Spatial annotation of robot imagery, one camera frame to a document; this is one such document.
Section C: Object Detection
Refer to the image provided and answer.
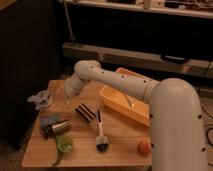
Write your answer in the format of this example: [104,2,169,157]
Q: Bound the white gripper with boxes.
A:
[56,77,82,111]

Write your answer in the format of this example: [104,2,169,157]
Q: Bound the blue-grey sponge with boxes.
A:
[40,115,59,128]

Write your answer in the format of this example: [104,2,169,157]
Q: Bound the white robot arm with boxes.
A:
[64,60,208,171]

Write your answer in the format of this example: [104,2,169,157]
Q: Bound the green plastic cup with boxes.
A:
[56,135,73,153]

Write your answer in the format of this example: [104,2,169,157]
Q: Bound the striped brown black block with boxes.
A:
[75,103,96,123]

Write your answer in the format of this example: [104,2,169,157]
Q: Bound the metal cylinder with dark brush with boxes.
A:
[41,120,71,139]

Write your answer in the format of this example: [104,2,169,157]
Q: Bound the wooden cutting board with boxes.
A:
[21,79,153,168]

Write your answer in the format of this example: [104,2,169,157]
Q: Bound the white dish brush black bristles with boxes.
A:
[96,111,109,152]

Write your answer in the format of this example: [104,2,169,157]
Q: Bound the metal spoon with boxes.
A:
[124,95,134,108]

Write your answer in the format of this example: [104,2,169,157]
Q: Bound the yellow plastic bin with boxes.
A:
[99,67,152,128]

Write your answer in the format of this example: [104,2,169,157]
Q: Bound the orange fruit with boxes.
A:
[138,139,151,155]

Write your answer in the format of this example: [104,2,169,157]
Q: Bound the green plastic spoon handle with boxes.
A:
[52,151,63,167]

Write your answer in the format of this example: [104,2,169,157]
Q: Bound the grey metal shelf rail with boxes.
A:
[62,42,213,79]

